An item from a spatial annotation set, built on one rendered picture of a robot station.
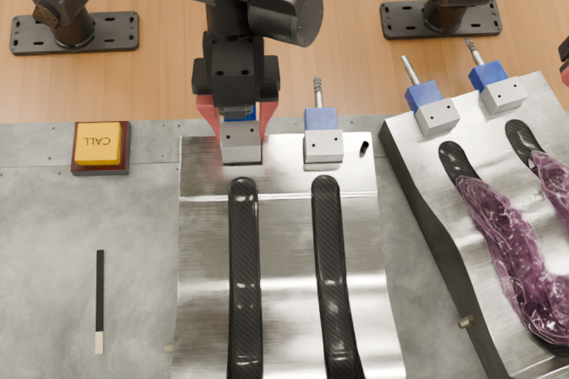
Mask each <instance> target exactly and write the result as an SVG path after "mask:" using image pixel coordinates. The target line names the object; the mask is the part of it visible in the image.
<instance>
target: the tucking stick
mask: <svg viewBox="0 0 569 379"><path fill-rule="evenodd" d="M103 274H104V250H97V280H96V339H95V354H103Z"/></svg>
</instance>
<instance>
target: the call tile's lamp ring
mask: <svg viewBox="0 0 569 379"><path fill-rule="evenodd" d="M114 122H119V123H120V125H123V126H124V129H123V144H122V158H121V165H118V166H87V167H76V161H75V147H76V138H77V129H78V124H79V123H114ZM128 125H129V121H103V122H75V131H74V141H73V150H72V160H71V169H70V171H71V172H72V171H103V170H126V155H127V140H128Z"/></svg>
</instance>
